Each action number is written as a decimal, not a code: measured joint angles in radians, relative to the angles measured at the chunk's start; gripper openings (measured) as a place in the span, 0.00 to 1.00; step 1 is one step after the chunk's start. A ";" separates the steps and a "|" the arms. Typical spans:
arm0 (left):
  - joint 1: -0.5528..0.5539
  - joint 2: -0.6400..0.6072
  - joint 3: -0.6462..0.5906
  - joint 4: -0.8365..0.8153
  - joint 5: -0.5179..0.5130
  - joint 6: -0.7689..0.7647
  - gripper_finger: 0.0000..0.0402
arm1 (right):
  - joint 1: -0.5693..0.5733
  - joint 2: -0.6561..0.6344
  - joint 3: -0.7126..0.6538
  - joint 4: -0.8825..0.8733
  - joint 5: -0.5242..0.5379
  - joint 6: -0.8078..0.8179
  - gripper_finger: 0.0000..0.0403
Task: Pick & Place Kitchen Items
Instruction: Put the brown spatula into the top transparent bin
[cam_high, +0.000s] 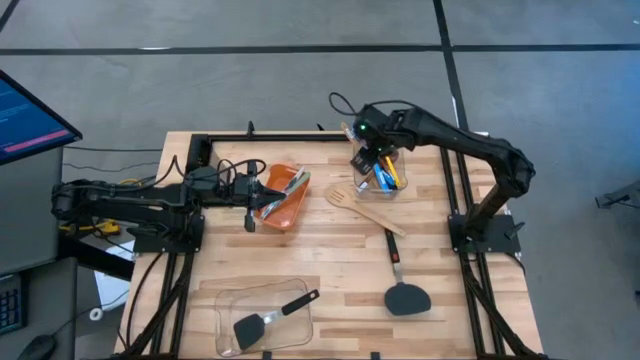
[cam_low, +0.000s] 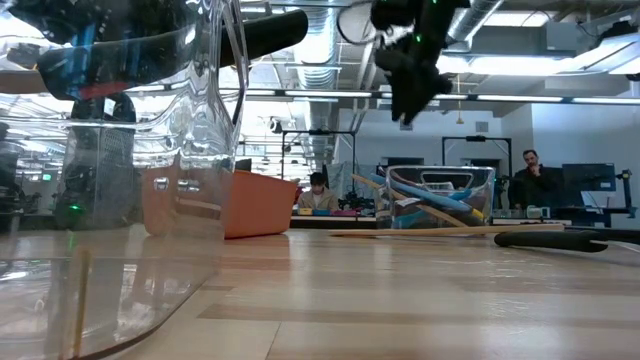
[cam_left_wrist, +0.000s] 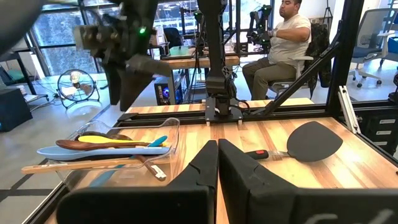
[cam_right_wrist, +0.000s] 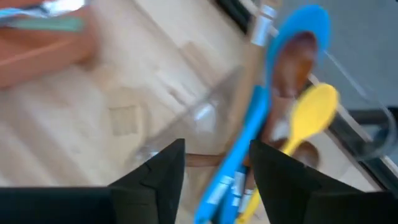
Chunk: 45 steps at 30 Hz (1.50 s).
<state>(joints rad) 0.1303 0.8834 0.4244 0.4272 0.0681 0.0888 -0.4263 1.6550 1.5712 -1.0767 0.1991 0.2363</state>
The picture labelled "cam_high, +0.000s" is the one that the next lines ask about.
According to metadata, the black keyboard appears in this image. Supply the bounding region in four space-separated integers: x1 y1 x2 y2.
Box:
0 272 29 335

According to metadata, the green-handled knife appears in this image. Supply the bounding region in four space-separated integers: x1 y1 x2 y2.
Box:
272 171 312 211

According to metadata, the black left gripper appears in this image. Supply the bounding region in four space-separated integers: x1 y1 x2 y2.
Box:
232 160 287 233

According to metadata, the black desk brace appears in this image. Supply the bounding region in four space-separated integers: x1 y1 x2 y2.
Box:
57 232 136 282

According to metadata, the black floor stand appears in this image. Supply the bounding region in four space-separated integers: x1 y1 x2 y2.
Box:
594 179 640 210

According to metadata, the black computer mouse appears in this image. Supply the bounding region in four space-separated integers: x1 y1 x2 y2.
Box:
17 333 57 360

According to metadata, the black aluminium table frame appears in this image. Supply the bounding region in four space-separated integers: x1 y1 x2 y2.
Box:
117 130 549 360

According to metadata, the computer monitor blue screen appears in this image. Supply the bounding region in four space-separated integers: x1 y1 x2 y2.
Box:
0 69 84 166

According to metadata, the orange plastic bin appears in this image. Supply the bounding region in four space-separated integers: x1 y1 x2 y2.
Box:
254 163 312 232

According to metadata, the yellow plastic spoon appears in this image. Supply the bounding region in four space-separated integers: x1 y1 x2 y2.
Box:
383 155 403 189

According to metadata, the round black spatula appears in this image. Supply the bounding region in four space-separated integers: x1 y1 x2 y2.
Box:
383 228 433 317

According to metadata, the rectangular black spatula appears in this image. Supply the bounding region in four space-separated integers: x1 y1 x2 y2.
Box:
232 288 321 352

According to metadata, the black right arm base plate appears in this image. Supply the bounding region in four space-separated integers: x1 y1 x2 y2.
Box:
448 214 522 255

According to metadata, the thick black power cable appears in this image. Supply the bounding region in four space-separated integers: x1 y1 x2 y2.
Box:
124 252 166 351

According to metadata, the white paper sheet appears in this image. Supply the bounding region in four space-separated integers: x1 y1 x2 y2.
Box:
93 239 136 312

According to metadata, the small clear plastic bin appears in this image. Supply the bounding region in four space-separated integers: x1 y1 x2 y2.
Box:
352 142 409 201

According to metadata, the large clear plastic bin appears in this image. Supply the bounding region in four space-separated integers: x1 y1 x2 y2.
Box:
213 277 315 359

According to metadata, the large blue silicone spoon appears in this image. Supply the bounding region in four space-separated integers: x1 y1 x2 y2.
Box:
372 162 392 194

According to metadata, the light wooden slotted spatula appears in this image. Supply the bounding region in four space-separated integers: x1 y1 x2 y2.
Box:
323 183 407 238

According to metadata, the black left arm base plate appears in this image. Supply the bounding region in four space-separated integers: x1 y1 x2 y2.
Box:
127 227 205 255

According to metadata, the grey desk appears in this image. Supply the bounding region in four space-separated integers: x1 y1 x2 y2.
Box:
0 146 79 360

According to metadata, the thin black floor cable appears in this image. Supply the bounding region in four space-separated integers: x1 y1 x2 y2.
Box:
62 160 161 174
62 144 164 153

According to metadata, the yellow cable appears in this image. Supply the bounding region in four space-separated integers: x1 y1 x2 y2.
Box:
59 177 144 236

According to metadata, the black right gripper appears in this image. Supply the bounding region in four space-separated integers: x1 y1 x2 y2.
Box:
349 103 401 176

